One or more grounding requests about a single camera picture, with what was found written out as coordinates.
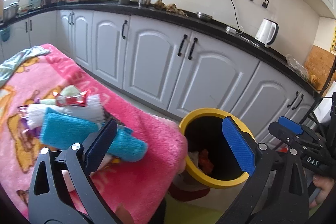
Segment ginger roots pile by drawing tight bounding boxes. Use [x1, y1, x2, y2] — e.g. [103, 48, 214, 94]
[153, 0, 188, 17]

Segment clear plastic bag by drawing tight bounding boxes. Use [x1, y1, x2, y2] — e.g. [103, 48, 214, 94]
[285, 54, 309, 81]

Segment left hand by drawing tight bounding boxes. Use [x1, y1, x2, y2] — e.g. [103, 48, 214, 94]
[115, 203, 134, 224]

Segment teal hanging basket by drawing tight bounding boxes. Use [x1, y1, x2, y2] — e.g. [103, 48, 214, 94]
[0, 27, 10, 42]

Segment pink cartoon blanket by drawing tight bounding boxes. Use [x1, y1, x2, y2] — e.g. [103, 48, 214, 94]
[1, 44, 187, 223]

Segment white charger adapter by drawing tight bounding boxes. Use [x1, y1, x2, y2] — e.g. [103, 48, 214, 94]
[226, 26, 237, 34]

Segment yellow wall poster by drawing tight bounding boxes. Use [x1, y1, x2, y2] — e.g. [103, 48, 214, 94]
[330, 27, 336, 55]

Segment purple snack wrapper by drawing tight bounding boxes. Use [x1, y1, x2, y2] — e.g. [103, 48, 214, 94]
[18, 97, 45, 139]

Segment yellow green garment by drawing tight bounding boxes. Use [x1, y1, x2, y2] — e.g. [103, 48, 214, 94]
[164, 194, 223, 224]

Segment white foam fruit net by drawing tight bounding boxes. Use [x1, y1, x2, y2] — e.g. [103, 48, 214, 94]
[26, 93, 104, 130]

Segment black metal rack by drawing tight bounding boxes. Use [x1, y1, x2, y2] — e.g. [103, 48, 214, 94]
[299, 57, 336, 137]

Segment black countertop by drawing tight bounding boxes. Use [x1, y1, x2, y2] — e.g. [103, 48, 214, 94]
[1, 0, 317, 96]

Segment teal sponge cloth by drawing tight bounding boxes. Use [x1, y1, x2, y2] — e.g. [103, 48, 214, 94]
[39, 109, 148, 162]

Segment red snack wrapper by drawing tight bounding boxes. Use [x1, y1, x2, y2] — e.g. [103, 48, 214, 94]
[53, 91, 89, 107]

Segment white electric kettle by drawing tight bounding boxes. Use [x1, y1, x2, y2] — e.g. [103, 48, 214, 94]
[255, 18, 279, 48]

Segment steel bowl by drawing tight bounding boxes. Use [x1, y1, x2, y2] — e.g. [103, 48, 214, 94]
[197, 11, 213, 22]

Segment steel stock pot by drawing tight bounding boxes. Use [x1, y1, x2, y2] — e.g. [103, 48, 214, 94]
[3, 2, 19, 22]

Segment yellow rim trash bin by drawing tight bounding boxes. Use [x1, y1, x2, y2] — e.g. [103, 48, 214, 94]
[179, 107, 253, 189]

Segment light blue cloth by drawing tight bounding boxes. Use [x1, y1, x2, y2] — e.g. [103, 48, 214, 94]
[0, 46, 51, 88]

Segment green foam net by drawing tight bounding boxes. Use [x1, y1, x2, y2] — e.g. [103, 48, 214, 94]
[39, 85, 80, 105]

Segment right hand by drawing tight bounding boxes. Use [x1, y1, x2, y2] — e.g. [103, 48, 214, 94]
[308, 173, 336, 209]

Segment lower white cabinets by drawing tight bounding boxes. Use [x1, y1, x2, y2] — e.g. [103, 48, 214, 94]
[1, 10, 313, 145]

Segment black power cable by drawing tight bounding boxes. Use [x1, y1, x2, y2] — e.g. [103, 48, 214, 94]
[229, 0, 245, 34]

